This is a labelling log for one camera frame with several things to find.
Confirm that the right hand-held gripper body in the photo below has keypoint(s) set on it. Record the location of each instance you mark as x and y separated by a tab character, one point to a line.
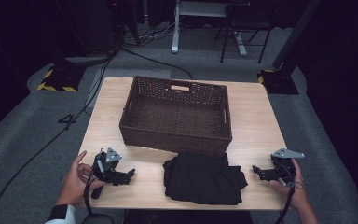
282	168

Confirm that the striped black stand base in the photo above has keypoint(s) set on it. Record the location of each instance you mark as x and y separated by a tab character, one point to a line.
279	81
62	77

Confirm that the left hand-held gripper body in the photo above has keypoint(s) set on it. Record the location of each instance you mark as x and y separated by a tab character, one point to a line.
105	169

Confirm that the white desk frame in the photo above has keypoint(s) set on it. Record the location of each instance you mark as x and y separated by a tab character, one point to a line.
176	34

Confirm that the black chair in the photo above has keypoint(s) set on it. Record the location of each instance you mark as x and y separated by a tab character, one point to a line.
248	21

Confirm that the brown wicker basket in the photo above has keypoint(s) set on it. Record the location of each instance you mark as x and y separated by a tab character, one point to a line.
174	121

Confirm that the black cloth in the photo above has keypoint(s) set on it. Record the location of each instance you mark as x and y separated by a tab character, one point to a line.
202	180

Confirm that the person's right hand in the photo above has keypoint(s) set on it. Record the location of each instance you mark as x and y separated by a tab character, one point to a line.
296	194

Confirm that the black slanted pole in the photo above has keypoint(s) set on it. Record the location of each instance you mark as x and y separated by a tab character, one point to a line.
295	34

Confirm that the person's left hand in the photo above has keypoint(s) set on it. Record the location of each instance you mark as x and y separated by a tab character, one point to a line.
74	183

